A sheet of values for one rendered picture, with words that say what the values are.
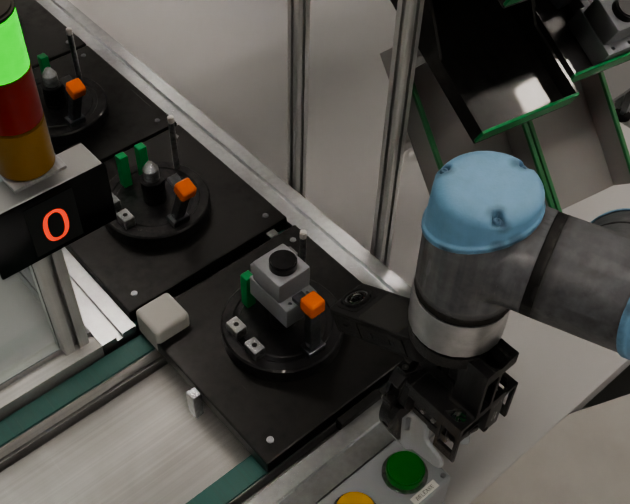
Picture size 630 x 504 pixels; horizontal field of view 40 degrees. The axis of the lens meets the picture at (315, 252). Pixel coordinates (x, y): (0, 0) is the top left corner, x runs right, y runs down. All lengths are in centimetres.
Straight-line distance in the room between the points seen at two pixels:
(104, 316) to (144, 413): 13
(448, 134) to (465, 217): 50
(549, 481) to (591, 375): 17
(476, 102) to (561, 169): 26
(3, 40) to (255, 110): 81
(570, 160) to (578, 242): 59
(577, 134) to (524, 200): 62
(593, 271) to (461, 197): 10
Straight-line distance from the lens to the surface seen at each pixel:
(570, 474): 108
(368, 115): 145
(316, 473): 93
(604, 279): 58
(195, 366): 98
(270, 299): 93
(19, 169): 77
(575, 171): 117
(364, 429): 95
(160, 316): 100
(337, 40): 161
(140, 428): 101
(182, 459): 98
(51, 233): 82
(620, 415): 115
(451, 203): 56
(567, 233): 58
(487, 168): 59
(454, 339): 65
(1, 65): 71
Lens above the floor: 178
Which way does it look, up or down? 49 degrees down
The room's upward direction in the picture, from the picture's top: 2 degrees clockwise
